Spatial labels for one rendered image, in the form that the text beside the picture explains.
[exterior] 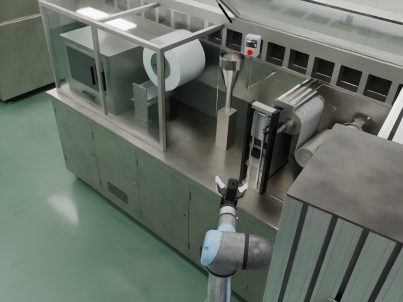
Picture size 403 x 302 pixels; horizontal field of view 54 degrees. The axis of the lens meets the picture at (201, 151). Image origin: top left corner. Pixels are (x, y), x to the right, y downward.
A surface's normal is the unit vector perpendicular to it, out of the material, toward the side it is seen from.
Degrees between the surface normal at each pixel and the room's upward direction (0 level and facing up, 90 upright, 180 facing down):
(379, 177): 0
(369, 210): 0
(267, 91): 90
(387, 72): 90
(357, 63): 90
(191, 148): 0
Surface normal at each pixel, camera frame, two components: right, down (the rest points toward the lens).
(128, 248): 0.04, -0.80
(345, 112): -0.65, 0.44
